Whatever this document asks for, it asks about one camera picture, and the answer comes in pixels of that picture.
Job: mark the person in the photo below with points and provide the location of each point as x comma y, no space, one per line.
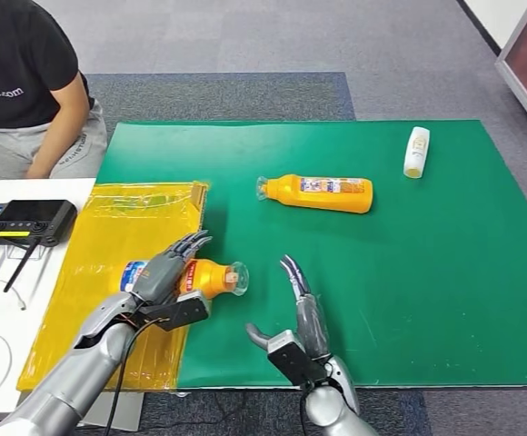
18,60

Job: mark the yellow plastic sheet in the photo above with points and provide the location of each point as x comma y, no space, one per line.
100,240

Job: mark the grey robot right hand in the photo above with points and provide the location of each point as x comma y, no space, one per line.
313,325

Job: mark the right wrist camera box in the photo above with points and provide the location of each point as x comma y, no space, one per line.
293,361

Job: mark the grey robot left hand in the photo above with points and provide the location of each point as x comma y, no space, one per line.
158,277

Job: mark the orange bottle with clear cap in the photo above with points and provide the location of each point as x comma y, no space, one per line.
327,201
211,278

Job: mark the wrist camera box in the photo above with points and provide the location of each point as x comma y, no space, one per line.
293,361
181,310

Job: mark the green table mat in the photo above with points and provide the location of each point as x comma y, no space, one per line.
427,271

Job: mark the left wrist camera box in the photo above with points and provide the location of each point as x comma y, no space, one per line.
181,310

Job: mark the black remote controller with antennas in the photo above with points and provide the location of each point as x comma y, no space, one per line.
34,218

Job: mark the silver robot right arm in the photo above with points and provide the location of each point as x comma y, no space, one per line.
331,409

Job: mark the small white bottle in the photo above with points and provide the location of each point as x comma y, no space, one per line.
417,153

